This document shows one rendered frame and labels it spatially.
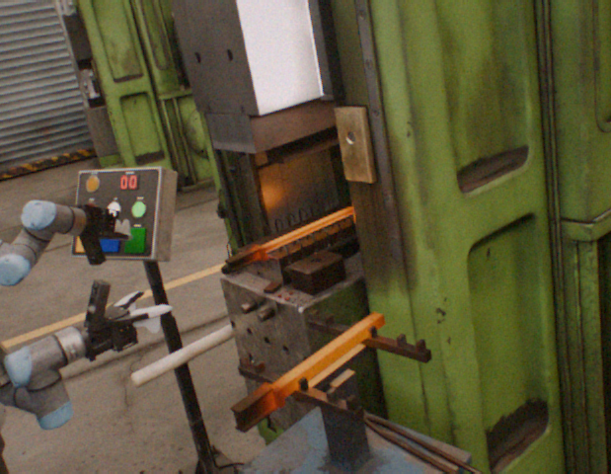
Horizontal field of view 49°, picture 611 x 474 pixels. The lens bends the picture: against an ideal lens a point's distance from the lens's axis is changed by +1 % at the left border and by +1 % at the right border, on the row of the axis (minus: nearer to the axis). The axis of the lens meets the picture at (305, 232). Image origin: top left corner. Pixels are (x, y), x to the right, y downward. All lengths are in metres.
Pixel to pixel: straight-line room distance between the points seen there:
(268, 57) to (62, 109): 8.07
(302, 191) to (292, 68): 0.54
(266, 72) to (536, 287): 0.89
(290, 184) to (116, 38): 4.63
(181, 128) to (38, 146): 3.46
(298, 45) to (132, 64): 4.95
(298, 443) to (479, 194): 0.69
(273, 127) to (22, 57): 7.97
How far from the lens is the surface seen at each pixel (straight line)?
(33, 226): 1.82
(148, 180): 2.09
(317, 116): 1.74
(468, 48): 1.61
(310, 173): 2.07
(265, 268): 1.79
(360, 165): 1.53
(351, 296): 1.70
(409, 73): 1.39
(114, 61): 6.51
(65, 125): 9.60
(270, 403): 1.26
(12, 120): 9.53
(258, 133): 1.63
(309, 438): 1.58
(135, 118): 6.56
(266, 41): 1.59
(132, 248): 2.08
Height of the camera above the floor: 1.62
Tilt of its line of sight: 20 degrees down
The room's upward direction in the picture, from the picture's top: 11 degrees counter-clockwise
